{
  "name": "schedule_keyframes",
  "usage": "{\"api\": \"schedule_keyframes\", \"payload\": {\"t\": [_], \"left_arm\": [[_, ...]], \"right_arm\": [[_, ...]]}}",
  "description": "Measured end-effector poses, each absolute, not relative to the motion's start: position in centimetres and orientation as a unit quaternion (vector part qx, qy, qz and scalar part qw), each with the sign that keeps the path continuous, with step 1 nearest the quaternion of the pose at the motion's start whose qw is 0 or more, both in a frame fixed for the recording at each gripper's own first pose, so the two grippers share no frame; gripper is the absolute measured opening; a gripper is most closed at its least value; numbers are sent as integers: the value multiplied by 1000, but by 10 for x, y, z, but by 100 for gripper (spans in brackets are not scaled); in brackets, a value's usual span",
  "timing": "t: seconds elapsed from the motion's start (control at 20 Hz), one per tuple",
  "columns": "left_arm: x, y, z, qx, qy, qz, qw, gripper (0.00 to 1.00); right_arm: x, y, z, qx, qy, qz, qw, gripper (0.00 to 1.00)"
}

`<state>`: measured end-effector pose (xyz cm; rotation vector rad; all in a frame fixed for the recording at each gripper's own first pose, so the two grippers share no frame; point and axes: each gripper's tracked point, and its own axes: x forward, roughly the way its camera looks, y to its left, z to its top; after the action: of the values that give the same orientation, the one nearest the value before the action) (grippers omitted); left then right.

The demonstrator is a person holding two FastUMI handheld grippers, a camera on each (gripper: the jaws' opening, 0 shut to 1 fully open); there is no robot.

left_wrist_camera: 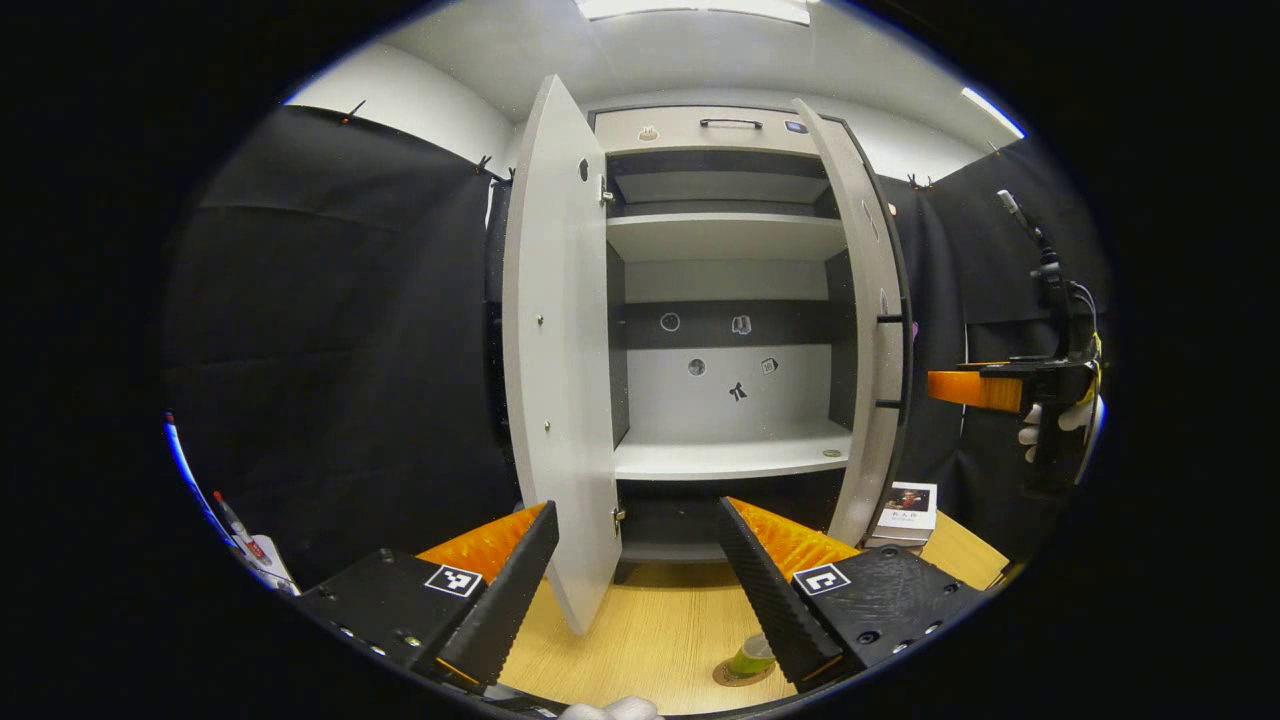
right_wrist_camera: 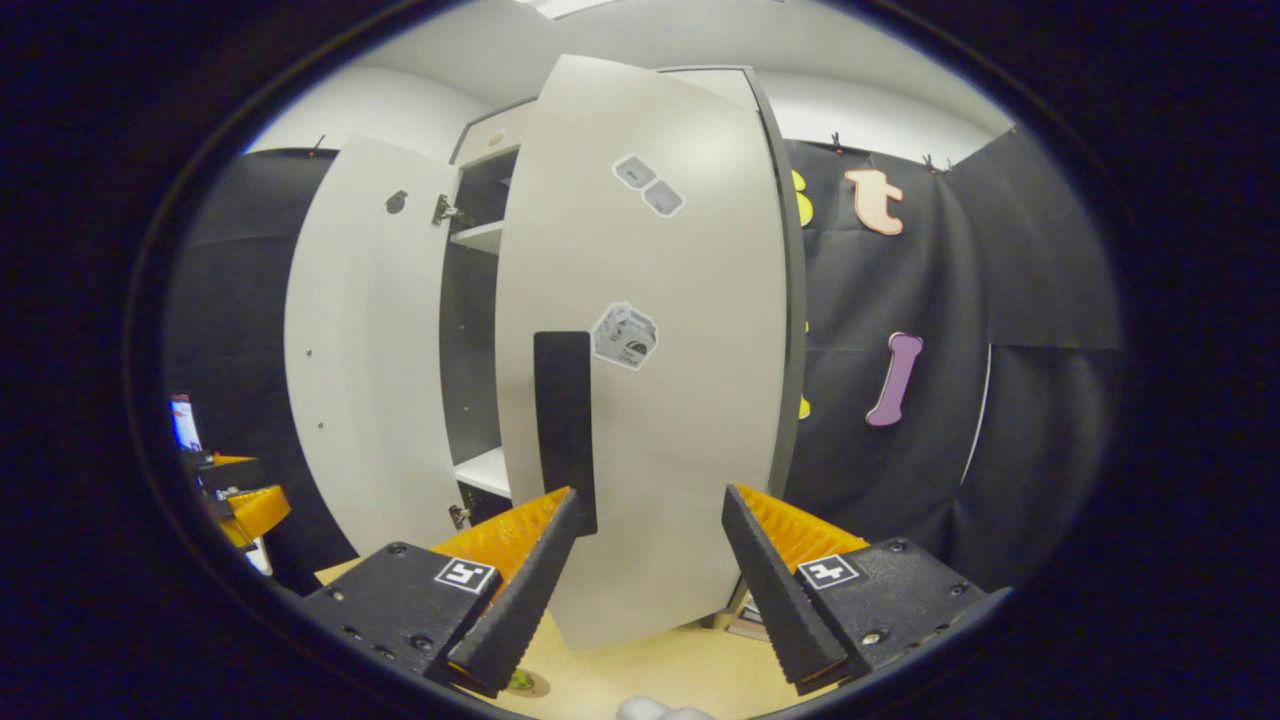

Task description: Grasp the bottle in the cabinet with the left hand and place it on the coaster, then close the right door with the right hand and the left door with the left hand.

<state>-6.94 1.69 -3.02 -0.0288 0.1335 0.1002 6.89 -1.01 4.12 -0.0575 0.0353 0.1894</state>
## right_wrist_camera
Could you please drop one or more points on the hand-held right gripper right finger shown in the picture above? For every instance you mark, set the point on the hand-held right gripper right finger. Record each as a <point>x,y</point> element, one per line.
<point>775,600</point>

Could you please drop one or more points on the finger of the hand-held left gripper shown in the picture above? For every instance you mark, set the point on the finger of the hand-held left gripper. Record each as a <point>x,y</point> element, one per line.
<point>235,470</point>
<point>255,512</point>

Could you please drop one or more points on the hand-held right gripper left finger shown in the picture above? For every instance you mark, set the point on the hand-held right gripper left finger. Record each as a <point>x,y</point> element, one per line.
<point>520,600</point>

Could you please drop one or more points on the white cabinet door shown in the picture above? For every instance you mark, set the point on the white cabinet door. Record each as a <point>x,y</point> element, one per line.
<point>370,350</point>
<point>680,450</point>

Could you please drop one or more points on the white cabinet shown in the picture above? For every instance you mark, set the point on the white cabinet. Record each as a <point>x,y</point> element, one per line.
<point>465,330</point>

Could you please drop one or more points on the white cabinet shelf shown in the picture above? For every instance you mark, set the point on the white cabinet shelf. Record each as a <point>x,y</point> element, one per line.
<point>487,470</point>
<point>480,237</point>

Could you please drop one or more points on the white cabinet drawer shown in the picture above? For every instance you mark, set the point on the white cabinet drawer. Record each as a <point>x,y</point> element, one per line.
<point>495,135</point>

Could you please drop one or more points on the computer screen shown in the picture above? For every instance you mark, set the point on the computer screen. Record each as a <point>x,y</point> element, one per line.
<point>186,425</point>

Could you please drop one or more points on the ceiling light panel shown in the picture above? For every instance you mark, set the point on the ceiling light panel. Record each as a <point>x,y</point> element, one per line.
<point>570,6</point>

